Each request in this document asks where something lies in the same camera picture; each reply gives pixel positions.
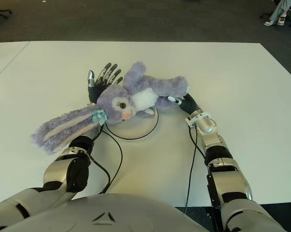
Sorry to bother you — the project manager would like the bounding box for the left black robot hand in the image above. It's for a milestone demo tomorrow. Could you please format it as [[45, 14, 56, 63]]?
[[87, 62, 124, 103]]

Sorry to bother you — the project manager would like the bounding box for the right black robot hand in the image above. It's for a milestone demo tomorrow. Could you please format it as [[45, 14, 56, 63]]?
[[168, 93, 199, 115]]

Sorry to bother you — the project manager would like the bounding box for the purple plush rabbit doll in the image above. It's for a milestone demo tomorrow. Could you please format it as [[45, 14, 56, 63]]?
[[30, 61, 190, 156]]

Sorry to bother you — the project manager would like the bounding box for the white plate black rim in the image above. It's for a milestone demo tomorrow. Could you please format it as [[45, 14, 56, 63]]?
[[104, 108, 160, 140]]

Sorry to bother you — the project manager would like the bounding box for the silver robot torso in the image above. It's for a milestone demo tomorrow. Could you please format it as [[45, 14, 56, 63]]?
[[5, 193, 208, 232]]

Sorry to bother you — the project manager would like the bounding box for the person in light trousers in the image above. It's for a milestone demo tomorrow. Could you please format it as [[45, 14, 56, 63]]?
[[263, 0, 291, 27]]

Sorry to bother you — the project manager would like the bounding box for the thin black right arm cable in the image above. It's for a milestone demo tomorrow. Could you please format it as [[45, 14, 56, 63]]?
[[183, 124, 198, 215]]

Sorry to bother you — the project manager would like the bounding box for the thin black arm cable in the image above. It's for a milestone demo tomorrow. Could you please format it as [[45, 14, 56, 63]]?
[[97, 123, 124, 195], [183, 124, 198, 215]]

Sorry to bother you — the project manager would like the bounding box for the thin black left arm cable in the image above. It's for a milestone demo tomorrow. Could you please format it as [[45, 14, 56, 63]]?
[[97, 123, 124, 195]]

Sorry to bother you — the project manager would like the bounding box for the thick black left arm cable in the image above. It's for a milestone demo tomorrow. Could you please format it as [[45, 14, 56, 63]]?
[[89, 154, 111, 194]]

